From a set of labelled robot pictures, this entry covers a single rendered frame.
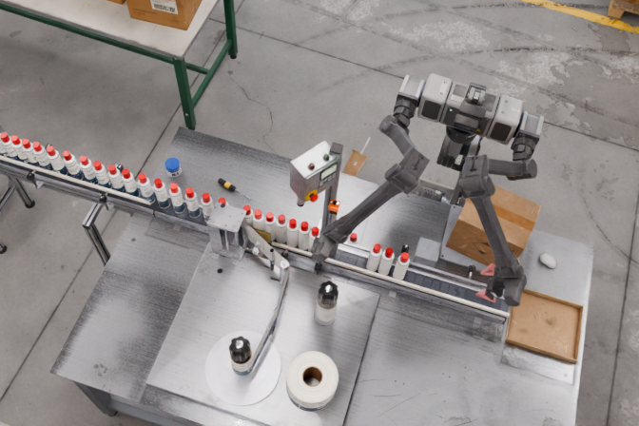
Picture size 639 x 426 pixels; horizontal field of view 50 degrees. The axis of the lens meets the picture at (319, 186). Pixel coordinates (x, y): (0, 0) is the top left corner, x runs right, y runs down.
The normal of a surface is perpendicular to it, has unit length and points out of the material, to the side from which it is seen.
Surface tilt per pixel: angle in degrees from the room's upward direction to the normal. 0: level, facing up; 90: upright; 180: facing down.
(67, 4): 0
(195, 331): 0
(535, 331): 0
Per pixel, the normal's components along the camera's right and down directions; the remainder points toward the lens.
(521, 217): 0.04, -0.52
